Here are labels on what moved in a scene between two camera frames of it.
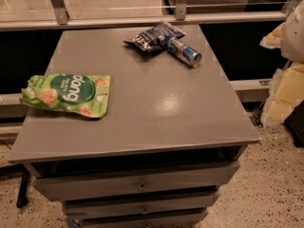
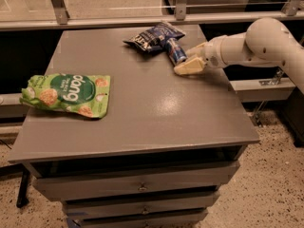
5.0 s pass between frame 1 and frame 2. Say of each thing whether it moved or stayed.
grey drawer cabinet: stayed
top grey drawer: stayed
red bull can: moved
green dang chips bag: stayed
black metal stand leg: stayed
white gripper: moved
